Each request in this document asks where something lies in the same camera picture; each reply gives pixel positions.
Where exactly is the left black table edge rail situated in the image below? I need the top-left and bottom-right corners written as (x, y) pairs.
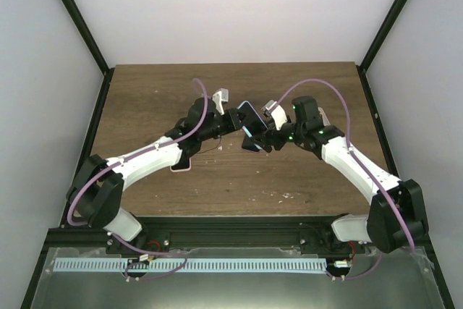
top-left (59, 67), bottom-right (115, 228)

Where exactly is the light blue slotted cable duct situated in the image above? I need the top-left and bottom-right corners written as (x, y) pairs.
top-left (52, 258), bottom-right (327, 274)

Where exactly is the right black frame post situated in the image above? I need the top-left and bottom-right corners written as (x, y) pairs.
top-left (359, 0), bottom-right (408, 72)

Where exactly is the phone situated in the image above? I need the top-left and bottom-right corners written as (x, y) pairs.
top-left (238, 101), bottom-right (268, 153)
top-left (170, 158), bottom-right (191, 172)

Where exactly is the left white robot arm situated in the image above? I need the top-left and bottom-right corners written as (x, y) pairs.
top-left (67, 98), bottom-right (246, 254)

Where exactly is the beige phone case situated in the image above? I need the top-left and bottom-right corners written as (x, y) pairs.
top-left (318, 107), bottom-right (331, 127)

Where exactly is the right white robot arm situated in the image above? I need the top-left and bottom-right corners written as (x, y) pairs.
top-left (239, 96), bottom-right (429, 253)

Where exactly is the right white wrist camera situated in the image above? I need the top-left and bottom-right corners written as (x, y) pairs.
top-left (262, 100), bottom-right (288, 130)

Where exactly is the left black frame post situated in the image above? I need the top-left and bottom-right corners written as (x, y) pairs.
top-left (61, 0), bottom-right (110, 75)

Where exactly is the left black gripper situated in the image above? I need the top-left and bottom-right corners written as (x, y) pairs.
top-left (200, 108), bottom-right (250, 142)

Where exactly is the black frame post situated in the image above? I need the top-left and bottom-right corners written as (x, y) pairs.
top-left (359, 0), bottom-right (408, 72)
top-left (61, 0), bottom-right (110, 75)

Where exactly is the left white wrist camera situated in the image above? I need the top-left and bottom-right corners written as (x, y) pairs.
top-left (212, 88), bottom-right (229, 115)

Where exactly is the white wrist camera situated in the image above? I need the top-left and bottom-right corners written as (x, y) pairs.
top-left (262, 100), bottom-right (288, 130)
top-left (212, 88), bottom-right (229, 115)

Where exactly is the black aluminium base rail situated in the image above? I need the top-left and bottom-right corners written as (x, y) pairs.
top-left (44, 215), bottom-right (429, 258)

